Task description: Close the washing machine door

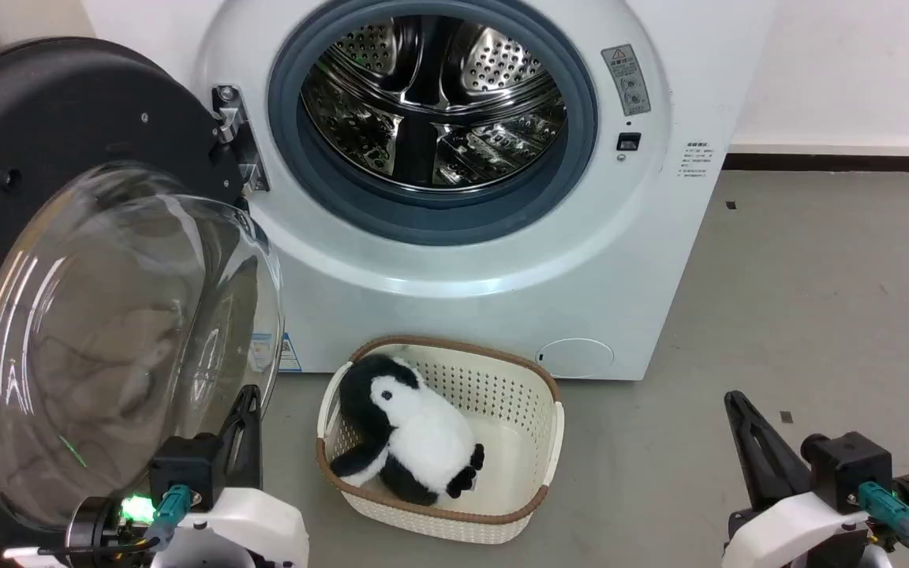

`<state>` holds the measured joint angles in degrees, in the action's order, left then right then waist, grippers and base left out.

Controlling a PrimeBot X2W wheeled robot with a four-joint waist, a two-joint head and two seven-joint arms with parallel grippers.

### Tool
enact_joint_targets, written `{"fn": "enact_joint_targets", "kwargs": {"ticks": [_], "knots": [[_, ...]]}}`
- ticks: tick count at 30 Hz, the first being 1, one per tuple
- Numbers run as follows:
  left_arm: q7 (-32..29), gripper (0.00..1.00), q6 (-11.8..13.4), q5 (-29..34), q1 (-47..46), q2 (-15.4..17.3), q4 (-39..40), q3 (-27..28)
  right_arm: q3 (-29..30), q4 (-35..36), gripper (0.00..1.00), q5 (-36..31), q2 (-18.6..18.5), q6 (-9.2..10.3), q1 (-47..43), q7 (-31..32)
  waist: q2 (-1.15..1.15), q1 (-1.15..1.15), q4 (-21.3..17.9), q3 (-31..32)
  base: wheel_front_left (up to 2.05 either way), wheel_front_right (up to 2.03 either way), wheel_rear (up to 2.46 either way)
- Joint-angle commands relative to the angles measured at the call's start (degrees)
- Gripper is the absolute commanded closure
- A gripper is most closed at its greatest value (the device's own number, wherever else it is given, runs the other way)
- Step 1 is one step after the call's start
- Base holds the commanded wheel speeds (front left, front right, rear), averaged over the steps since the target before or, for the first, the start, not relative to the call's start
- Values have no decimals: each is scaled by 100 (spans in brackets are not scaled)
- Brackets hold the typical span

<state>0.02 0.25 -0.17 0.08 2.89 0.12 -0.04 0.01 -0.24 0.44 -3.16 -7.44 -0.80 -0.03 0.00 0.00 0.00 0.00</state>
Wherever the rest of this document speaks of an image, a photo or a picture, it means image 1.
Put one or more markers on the black and white penguin plush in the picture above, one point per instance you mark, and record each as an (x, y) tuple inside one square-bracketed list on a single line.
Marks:
[(415, 434)]

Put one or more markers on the steel perforated washer drum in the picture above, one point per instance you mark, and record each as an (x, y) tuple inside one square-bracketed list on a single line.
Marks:
[(431, 102)]

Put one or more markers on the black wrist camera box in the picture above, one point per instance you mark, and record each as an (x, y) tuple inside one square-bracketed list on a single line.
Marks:
[(185, 465), (849, 465)]

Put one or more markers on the blue and white sticker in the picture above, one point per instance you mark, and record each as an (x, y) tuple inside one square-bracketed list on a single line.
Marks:
[(289, 355)]

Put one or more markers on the dark wall baseboard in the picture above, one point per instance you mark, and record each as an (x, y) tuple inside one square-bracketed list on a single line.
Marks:
[(841, 162)]

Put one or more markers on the black door latch slot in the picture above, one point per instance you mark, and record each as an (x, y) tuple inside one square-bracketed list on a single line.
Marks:
[(629, 141)]

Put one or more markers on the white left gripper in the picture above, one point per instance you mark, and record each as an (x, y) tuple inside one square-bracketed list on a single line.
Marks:
[(249, 525)]

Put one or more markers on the metal door hinge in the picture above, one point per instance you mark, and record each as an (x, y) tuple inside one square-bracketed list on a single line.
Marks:
[(243, 150)]

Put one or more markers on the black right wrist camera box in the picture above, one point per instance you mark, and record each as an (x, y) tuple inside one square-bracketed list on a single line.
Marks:
[(849, 465)]

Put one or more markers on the round drain filter cover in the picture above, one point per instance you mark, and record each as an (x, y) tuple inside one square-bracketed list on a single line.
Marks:
[(575, 358)]

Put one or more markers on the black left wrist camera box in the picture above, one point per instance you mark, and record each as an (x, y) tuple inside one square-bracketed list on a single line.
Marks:
[(185, 465)]

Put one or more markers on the white front-load washing machine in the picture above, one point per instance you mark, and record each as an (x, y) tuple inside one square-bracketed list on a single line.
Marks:
[(502, 315)]

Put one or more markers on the grey warning label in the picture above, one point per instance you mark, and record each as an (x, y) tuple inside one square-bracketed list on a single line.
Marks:
[(626, 79)]

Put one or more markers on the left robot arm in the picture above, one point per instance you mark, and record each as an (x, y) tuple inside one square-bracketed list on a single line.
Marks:
[(91, 528)]

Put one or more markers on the cream plastic laundry basket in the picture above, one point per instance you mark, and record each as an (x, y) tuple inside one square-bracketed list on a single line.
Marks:
[(510, 410)]

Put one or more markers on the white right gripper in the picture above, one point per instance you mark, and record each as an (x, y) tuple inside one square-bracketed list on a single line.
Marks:
[(786, 528)]

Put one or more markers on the black round glass washer door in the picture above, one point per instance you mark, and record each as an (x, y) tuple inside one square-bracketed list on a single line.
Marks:
[(68, 118)]

